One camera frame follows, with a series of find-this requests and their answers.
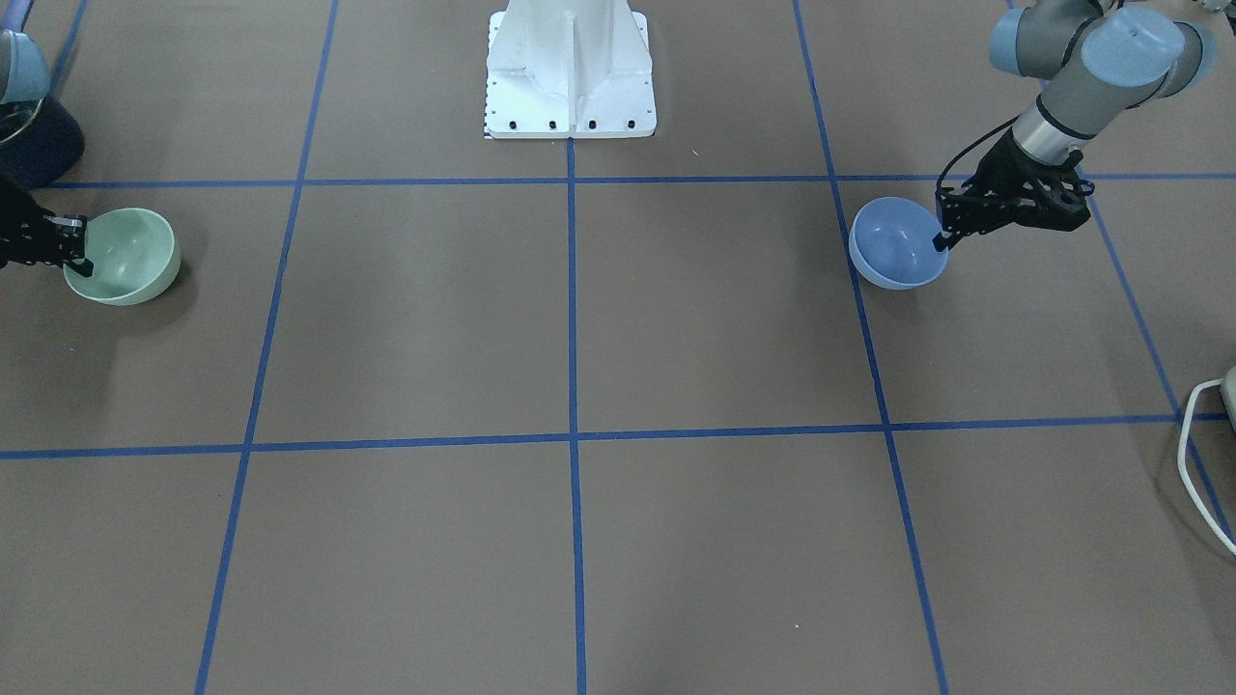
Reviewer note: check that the green bowl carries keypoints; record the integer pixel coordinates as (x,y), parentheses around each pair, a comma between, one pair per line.
(135,256)

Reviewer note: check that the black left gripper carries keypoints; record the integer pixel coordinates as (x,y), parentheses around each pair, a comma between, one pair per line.
(1001,171)

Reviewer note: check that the dark blue saucepan with lid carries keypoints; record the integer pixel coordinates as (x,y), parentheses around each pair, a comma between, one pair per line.
(41,142)

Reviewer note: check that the blue bowl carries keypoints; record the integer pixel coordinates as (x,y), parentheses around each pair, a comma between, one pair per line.
(891,244)

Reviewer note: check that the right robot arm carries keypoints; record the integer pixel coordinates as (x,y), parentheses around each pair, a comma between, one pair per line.
(26,73)

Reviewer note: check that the white camera stand column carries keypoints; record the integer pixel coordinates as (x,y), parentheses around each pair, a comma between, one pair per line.
(569,69)

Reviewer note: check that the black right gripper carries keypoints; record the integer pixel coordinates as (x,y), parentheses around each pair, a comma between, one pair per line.
(17,230)

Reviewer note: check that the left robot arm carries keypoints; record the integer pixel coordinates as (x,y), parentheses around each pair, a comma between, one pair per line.
(1098,59)

